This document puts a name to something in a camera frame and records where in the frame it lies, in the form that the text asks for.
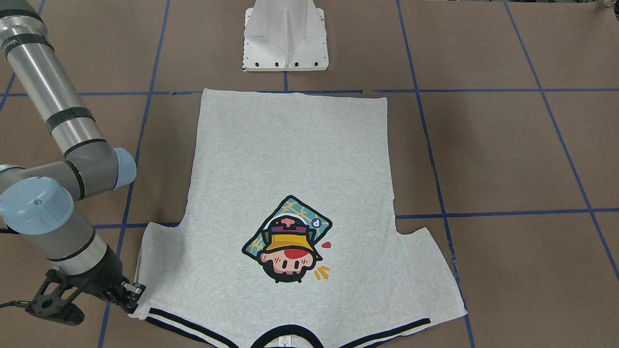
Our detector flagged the grey cartoon print t-shirt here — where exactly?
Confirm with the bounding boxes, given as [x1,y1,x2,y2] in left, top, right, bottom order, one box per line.
[132,89,467,348]

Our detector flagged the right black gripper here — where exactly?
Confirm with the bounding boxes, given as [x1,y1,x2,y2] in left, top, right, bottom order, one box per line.
[73,246,146,314]

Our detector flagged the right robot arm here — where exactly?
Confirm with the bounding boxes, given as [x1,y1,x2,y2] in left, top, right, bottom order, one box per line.
[1,0,145,325]

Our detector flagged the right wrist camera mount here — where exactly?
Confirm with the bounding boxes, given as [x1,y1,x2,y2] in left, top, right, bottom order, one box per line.
[25,269,85,326]

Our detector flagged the white camera stand column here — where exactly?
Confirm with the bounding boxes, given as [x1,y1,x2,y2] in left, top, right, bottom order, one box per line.
[242,0,329,72]

